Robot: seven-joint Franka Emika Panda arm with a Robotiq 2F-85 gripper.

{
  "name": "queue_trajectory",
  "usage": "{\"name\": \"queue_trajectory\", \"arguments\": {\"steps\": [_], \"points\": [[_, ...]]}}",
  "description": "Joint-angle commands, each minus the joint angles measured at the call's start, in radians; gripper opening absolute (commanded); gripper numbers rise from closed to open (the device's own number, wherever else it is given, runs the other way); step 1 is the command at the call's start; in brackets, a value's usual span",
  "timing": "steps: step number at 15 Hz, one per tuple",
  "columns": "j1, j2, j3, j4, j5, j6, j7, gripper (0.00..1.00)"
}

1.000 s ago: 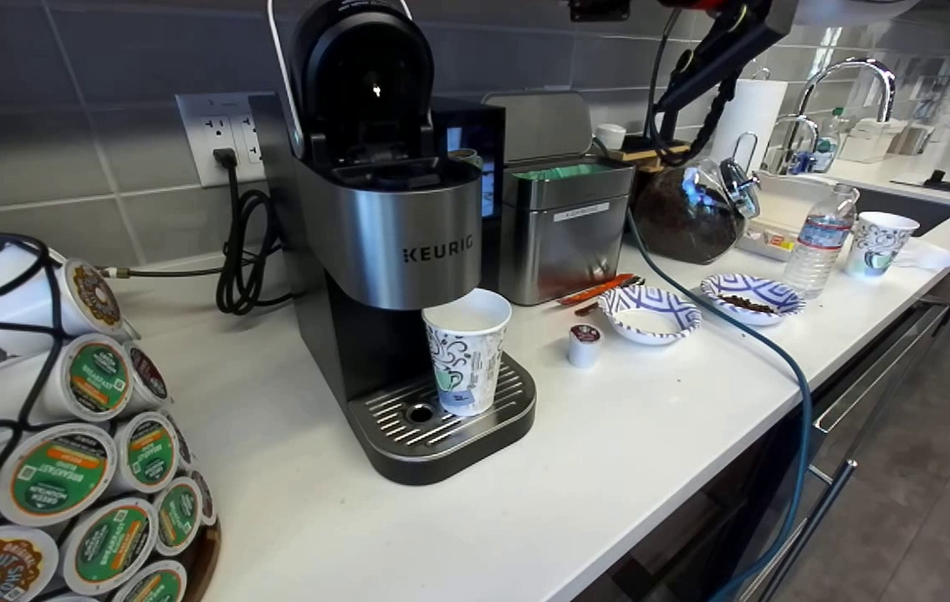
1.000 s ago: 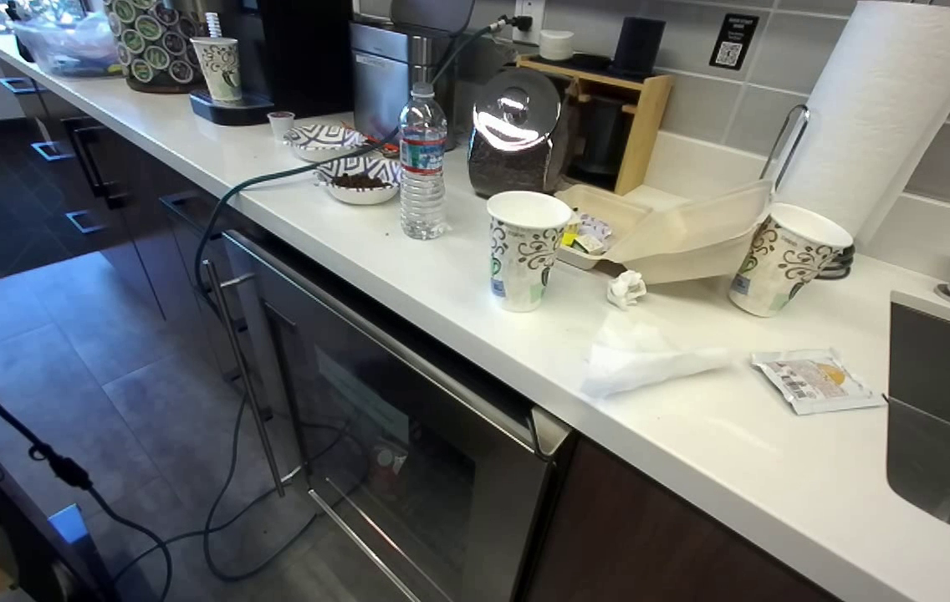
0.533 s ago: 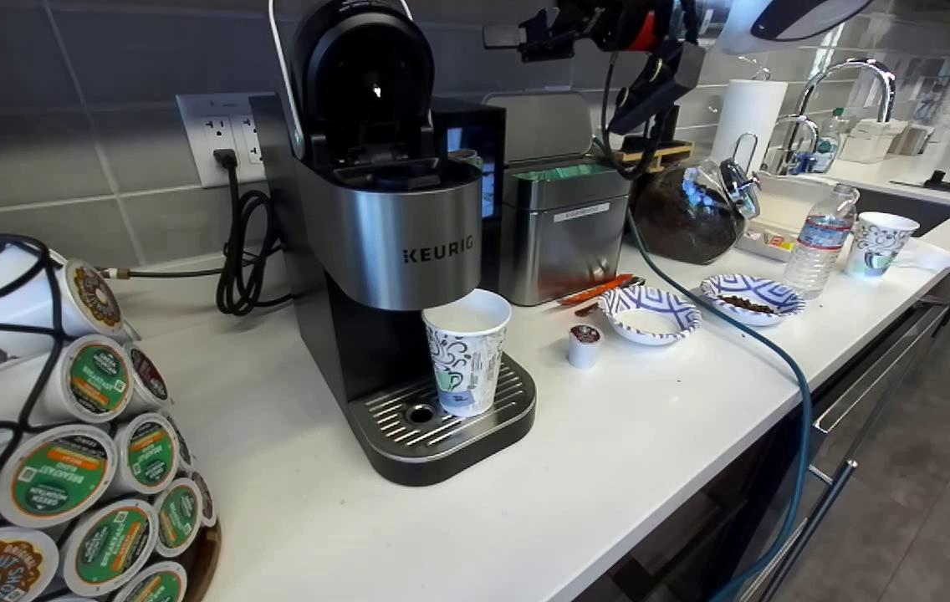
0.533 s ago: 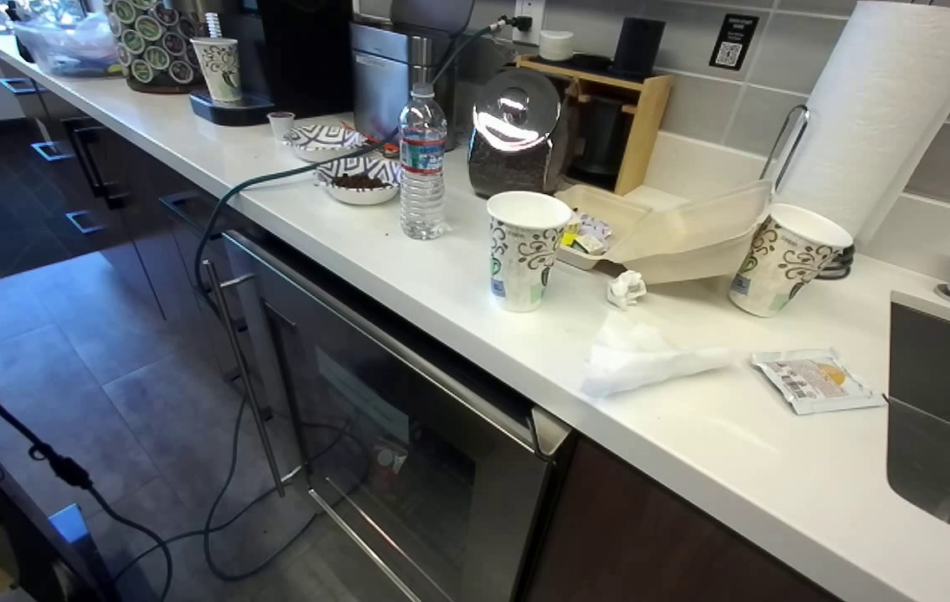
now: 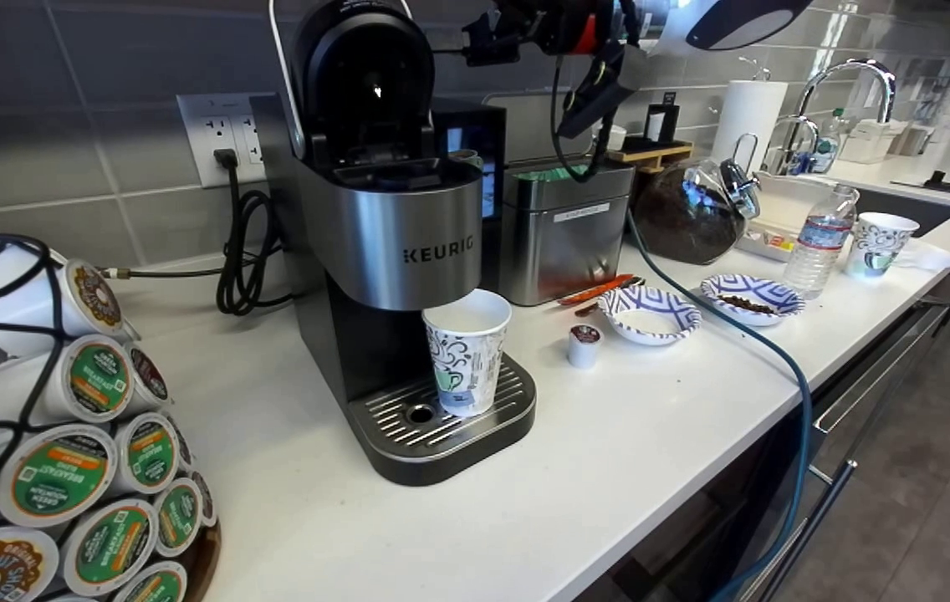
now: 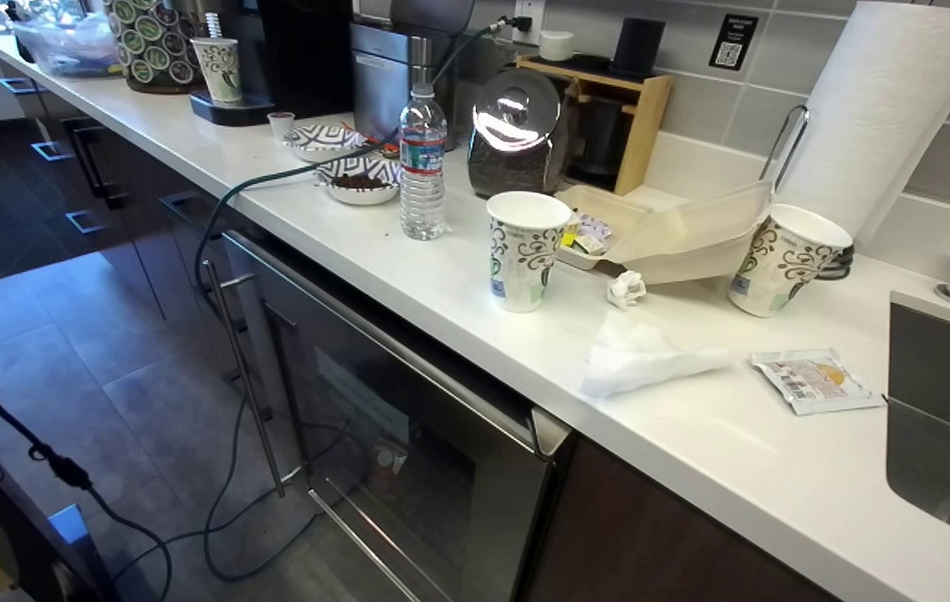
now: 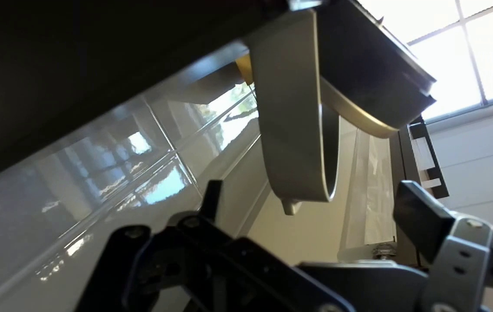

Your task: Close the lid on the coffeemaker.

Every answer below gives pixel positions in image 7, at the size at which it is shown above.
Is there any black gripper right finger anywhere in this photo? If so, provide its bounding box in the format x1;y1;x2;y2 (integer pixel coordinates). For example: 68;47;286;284
392;179;493;312

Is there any dark wall cabinet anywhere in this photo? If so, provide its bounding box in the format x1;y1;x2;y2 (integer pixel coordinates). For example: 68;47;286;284
0;0;292;191

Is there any coffeemaker lid with grey handle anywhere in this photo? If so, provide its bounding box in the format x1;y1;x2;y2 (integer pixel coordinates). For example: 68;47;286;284
234;0;437;217

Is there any window with white frame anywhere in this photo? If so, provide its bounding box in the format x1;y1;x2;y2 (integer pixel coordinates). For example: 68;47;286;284
354;0;493;121

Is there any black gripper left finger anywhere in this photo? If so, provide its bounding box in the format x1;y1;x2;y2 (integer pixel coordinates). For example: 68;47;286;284
73;177;344;312

